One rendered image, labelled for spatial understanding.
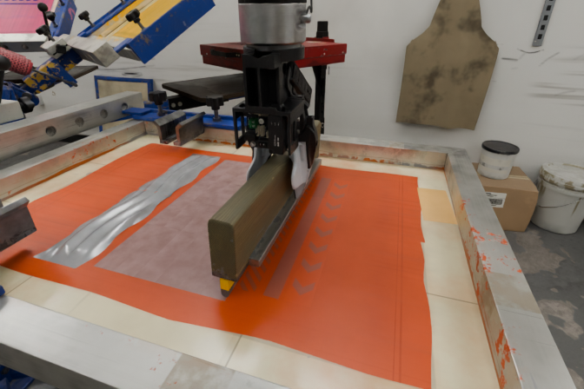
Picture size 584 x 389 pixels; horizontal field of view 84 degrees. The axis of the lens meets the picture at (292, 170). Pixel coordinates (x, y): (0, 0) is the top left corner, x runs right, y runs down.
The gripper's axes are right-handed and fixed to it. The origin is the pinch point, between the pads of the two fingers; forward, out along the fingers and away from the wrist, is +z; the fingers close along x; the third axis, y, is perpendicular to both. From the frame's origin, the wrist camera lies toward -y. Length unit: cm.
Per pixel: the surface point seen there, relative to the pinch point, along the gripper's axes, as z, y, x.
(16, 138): -2, 1, -52
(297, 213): 4.7, -0.2, 2.3
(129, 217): 3.8, 9.3, -21.0
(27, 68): -8, -30, -88
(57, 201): 4.7, 8.2, -36.6
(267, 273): 4.2, 13.5, 2.4
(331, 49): -4, -124, -16
